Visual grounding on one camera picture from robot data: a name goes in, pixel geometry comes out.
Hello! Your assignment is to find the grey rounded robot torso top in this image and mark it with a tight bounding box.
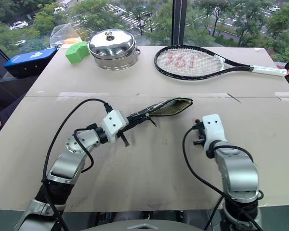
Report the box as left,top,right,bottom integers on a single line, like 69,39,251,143
82,218,204,231

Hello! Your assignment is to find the blue box device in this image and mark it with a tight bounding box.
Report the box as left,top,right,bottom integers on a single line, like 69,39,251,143
3,47,58,79

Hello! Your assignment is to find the long black left arm cable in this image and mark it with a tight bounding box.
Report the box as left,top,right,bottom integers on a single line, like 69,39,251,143
41,98,114,231

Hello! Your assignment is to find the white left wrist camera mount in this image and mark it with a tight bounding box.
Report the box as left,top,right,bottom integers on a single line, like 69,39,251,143
101,109,130,143

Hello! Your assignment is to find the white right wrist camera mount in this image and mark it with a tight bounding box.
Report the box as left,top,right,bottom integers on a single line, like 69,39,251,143
201,114,228,152

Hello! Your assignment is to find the clear plastic bag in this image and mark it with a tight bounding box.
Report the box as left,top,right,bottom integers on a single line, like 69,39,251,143
49,23,82,48

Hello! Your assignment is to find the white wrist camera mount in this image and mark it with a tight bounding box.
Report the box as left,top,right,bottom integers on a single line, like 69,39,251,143
201,114,228,152
101,109,130,143

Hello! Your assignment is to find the short black left wrist cable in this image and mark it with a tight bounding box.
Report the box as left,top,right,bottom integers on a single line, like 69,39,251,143
73,128,95,174

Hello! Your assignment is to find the black white tennis racket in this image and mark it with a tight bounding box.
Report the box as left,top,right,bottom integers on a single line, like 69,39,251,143
154,44,289,81

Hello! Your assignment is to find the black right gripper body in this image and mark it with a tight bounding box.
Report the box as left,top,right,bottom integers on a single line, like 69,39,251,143
197,121,207,146

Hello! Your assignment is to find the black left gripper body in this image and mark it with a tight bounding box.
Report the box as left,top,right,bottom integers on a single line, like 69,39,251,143
116,114,138,136

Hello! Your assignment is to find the grid pattern zip pouch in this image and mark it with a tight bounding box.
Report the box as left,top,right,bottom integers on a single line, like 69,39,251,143
126,97,194,128

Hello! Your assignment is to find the black window frame post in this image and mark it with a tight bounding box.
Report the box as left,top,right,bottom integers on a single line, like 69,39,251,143
171,0,187,47

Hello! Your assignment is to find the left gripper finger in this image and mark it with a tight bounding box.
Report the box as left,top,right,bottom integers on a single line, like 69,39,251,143
119,133,131,148
134,112,152,125

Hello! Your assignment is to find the stainless steel pot lid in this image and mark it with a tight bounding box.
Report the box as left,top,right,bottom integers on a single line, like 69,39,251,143
88,28,137,59

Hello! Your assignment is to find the green foam block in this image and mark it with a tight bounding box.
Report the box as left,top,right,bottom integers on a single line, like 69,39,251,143
65,41,90,64

